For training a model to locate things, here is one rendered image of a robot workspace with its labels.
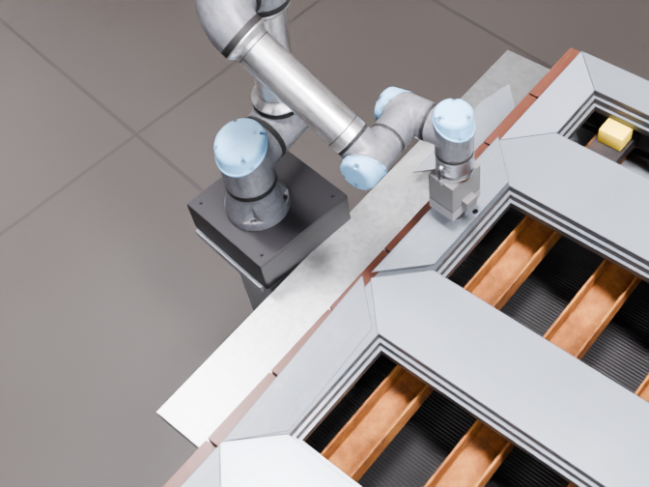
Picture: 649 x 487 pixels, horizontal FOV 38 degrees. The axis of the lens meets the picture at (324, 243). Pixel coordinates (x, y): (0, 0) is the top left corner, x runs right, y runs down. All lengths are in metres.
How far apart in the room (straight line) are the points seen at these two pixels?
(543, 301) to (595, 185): 0.34
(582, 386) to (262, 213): 0.79
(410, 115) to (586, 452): 0.68
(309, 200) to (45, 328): 1.23
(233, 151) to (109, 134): 1.58
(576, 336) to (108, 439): 1.42
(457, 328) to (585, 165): 0.48
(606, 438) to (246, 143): 0.92
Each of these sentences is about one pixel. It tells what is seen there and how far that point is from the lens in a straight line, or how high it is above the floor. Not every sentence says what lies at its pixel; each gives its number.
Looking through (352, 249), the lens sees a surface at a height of 0.68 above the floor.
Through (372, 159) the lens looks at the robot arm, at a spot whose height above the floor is 1.16.
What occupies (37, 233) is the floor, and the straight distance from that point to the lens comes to 3.33.
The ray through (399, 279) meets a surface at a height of 0.86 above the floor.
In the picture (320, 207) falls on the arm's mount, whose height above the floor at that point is 0.77.
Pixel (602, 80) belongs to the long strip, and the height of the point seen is 0.86.
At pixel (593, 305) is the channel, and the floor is 0.68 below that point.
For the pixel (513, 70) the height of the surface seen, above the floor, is 0.68.
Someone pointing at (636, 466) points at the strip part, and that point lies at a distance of 1.74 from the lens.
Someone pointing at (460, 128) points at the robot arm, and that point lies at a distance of 1.71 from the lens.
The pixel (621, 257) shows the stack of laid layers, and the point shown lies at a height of 0.84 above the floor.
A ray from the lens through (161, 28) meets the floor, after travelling 3.85.
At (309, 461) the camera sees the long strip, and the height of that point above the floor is 0.86.
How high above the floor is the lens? 2.46
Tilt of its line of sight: 55 degrees down
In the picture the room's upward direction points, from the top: 12 degrees counter-clockwise
